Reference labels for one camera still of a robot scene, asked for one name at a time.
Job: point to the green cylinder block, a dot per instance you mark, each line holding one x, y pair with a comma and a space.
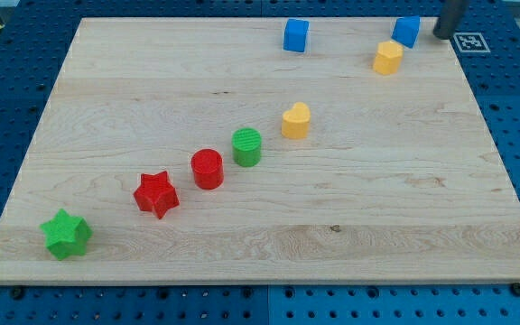
246, 147

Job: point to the yellow heart block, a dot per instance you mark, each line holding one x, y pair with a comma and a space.
296, 121

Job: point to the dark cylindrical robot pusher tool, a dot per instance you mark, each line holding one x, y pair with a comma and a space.
451, 14

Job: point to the blue triangle block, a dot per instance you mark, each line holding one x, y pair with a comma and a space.
406, 30

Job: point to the black white fiducial marker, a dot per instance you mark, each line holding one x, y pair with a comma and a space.
470, 42

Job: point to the red cylinder block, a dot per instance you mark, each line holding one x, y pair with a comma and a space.
207, 169

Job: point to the green star block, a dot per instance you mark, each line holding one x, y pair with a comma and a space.
66, 235

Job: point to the light wooden board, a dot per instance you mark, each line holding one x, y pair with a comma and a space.
398, 181

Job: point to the blue cube block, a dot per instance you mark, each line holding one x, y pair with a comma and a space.
295, 35

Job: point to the yellow pentagon block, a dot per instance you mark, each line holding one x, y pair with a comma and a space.
388, 57

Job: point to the red star block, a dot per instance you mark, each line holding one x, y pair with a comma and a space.
156, 194

